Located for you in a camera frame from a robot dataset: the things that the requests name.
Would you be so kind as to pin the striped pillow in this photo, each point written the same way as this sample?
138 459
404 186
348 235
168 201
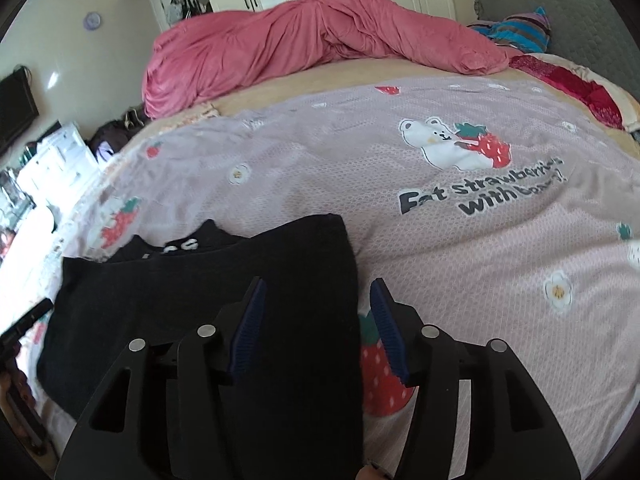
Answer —
520 32

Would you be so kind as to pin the grey quilted headboard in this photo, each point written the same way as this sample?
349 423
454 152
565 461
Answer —
575 15

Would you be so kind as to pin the black garment with orange cuffs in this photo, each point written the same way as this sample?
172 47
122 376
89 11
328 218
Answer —
300 360

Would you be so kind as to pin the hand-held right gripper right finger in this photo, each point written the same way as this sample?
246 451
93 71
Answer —
387 330

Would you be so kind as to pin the hanging clothes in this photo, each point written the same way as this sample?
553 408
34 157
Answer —
190 2

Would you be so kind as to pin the black television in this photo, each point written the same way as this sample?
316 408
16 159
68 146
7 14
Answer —
15 110

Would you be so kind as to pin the person's left hand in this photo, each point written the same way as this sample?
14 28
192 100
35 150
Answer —
10 385

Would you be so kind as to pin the pink duvet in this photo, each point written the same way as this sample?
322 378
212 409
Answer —
300 35

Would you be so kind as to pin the white cluttered dresser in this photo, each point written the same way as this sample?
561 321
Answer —
60 160

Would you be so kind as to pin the strawberry bear printed bed sheet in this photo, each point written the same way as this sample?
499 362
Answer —
475 270

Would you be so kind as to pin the beige mattress cover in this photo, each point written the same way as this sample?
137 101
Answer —
350 77

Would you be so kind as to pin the dark clothes pile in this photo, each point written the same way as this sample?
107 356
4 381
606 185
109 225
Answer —
107 137

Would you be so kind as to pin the purple wall clock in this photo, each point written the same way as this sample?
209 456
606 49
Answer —
92 20

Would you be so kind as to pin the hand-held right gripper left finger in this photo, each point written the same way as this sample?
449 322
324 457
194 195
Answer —
247 330

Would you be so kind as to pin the red patterned blanket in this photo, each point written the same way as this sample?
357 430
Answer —
575 80

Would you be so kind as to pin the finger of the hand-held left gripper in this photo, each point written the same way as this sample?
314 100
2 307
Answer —
25 322

